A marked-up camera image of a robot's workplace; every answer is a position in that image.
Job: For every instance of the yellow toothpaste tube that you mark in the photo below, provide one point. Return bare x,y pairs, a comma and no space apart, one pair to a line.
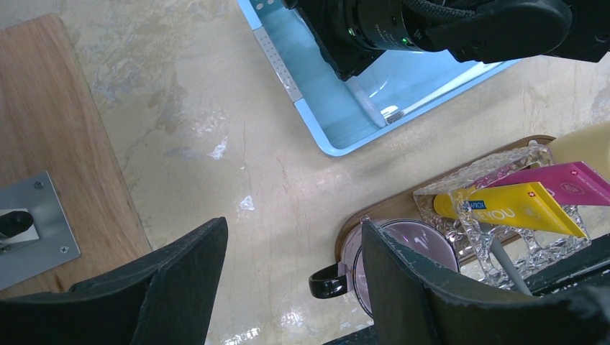
526,206

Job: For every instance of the white toothbrush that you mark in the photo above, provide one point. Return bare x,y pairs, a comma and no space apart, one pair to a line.
479,69

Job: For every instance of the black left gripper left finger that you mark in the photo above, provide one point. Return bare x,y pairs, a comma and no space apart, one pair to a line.
164,297

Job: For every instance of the dark wooden oval tray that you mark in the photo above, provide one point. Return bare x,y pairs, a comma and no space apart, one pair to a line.
402,204

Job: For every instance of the pink toothpaste tube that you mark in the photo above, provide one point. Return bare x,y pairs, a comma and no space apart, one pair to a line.
573,183

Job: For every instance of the grey metal bracket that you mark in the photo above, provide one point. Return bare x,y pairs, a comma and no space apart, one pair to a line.
35,233

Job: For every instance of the yellow ceramic mug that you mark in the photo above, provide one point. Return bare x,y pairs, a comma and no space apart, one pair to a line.
590,145

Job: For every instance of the purple mug with black handle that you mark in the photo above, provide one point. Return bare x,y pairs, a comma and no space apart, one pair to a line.
358,267

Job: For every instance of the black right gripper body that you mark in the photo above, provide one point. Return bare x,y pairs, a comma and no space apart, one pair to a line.
353,34

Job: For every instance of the clear textured glass dish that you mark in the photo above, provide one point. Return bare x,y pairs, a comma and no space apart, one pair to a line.
472,239

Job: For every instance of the light wooden board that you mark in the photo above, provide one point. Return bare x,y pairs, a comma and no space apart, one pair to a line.
50,124

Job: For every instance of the grey toothbrush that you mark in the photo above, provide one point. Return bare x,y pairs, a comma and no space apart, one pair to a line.
504,260

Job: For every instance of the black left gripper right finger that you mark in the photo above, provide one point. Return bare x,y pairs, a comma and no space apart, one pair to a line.
452,300

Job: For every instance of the light blue perforated plastic basket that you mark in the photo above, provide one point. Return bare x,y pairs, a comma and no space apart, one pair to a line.
343,116

